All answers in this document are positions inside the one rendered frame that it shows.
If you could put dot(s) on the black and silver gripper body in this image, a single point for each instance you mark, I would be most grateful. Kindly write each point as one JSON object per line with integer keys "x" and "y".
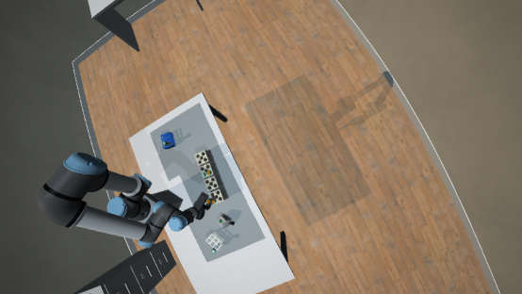
{"x": 201, "y": 214}

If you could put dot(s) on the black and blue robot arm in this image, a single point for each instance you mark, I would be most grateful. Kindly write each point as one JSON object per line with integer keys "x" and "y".
{"x": 82, "y": 173}

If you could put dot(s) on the white bucket adapter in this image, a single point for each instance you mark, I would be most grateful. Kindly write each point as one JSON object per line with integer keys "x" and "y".
{"x": 209, "y": 182}
{"x": 205, "y": 156}
{"x": 211, "y": 168}

